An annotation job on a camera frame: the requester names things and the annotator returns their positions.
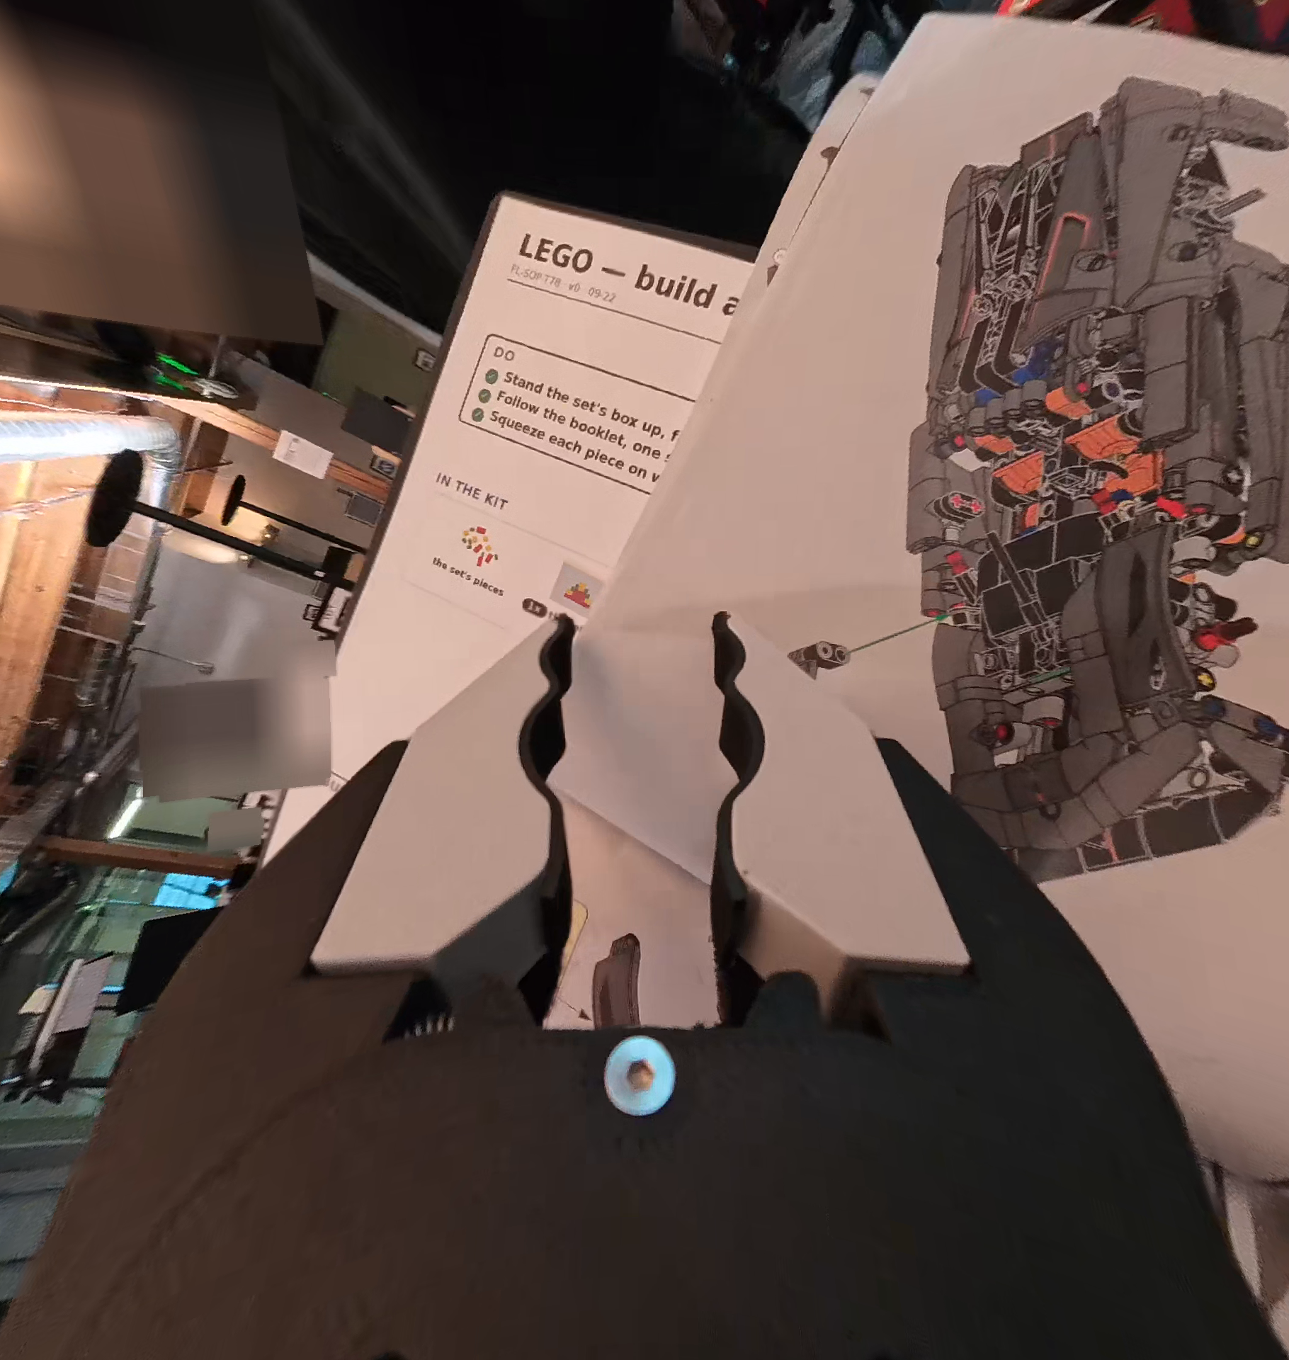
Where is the silver ventilation duct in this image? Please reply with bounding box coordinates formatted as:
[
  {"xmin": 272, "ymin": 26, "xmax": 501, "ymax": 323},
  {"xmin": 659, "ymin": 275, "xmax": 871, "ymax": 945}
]
[{"xmin": 0, "ymin": 415, "xmax": 183, "ymax": 469}]

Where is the white instruction sheet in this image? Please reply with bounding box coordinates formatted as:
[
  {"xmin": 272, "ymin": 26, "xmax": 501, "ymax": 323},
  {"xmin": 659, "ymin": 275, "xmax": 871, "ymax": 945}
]
[{"xmin": 330, "ymin": 191, "xmax": 760, "ymax": 796}]

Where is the lego instruction booklet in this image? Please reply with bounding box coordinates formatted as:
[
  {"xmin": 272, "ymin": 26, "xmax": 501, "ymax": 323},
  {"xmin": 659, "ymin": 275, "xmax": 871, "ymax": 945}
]
[{"xmin": 548, "ymin": 11, "xmax": 1289, "ymax": 1206}]

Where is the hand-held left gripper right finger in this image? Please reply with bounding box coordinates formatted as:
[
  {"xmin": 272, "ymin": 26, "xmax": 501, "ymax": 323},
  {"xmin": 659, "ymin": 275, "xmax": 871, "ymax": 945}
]
[{"xmin": 707, "ymin": 614, "xmax": 970, "ymax": 1027}]

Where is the black round base stand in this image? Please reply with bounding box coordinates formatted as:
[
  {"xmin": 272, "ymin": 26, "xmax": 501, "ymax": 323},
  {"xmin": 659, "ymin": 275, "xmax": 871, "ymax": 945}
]
[
  {"xmin": 83, "ymin": 451, "xmax": 330, "ymax": 582},
  {"xmin": 222, "ymin": 469, "xmax": 368, "ymax": 555}
]

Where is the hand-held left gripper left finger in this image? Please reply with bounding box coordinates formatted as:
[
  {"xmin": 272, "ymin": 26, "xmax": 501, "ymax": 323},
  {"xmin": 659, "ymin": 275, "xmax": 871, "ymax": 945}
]
[{"xmin": 306, "ymin": 614, "xmax": 580, "ymax": 1027}]

